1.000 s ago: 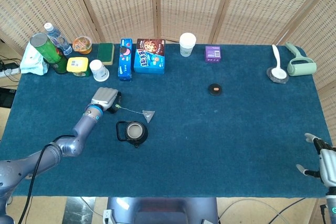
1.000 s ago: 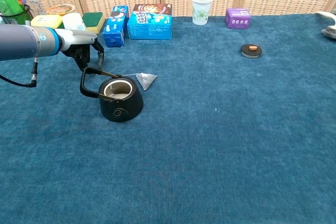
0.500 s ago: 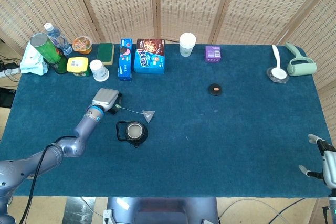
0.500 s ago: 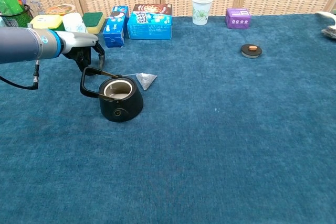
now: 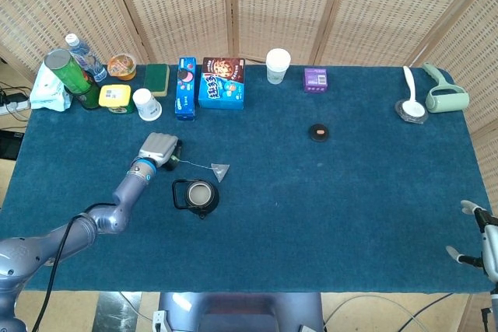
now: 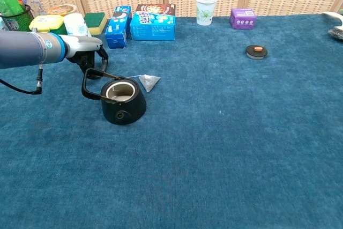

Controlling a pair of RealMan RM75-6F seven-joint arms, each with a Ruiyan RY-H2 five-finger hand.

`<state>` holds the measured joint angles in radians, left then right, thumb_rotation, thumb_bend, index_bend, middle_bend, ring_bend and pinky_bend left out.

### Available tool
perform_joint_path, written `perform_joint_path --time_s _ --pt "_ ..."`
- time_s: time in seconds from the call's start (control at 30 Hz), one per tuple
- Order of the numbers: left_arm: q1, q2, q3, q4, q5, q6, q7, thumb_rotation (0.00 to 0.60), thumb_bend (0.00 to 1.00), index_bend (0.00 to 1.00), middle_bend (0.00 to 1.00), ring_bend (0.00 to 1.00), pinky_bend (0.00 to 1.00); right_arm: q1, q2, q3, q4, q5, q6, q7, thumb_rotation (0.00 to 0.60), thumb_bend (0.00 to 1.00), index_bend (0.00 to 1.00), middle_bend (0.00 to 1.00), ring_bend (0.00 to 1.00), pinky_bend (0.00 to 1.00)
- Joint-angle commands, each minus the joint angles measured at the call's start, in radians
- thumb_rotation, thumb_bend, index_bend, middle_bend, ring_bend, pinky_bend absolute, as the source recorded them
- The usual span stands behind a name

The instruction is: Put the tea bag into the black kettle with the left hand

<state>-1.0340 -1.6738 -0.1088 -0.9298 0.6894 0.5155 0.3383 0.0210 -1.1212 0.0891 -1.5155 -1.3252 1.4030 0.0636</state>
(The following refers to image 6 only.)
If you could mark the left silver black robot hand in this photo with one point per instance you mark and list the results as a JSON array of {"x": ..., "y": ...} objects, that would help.
[{"x": 83, "y": 45}]

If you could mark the grey pyramid tea bag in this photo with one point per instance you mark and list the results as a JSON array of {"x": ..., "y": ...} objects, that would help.
[{"x": 149, "y": 81}]

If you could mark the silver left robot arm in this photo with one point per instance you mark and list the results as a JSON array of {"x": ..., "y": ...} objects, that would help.
[{"x": 24, "y": 49}]

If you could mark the black cast iron teapot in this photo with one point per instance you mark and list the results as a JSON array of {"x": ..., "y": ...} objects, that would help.
[{"x": 128, "y": 108}]

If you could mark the upturned white paper cup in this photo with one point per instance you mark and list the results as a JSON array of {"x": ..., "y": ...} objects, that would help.
[{"x": 76, "y": 25}]

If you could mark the green and yellow sponge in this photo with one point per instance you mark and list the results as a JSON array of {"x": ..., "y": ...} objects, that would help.
[{"x": 96, "y": 21}]

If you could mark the blue Oreo box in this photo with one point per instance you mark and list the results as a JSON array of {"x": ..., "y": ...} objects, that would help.
[{"x": 116, "y": 29}]

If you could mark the green tub with yellow lid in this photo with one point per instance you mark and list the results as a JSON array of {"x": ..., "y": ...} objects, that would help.
[{"x": 45, "y": 23}]

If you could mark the black mesh pen holder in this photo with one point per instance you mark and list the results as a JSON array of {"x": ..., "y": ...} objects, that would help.
[{"x": 18, "y": 22}]

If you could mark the blue chocolate cookie box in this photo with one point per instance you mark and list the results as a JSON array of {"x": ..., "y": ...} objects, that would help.
[{"x": 152, "y": 26}]

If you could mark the white wet wipes pack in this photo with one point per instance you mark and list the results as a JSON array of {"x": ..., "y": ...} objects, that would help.
[{"x": 2, "y": 25}]

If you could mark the stacked flower print paper cups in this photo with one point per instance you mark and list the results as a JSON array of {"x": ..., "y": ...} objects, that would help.
[{"x": 205, "y": 9}]

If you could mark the small purple box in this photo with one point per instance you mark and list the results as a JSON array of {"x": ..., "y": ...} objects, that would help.
[{"x": 242, "y": 19}]

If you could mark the blue carpet table cloth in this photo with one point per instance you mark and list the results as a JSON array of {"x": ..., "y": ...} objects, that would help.
[{"x": 214, "y": 146}]

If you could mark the black lid with orange knob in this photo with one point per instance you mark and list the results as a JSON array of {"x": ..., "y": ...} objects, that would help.
[{"x": 254, "y": 52}]

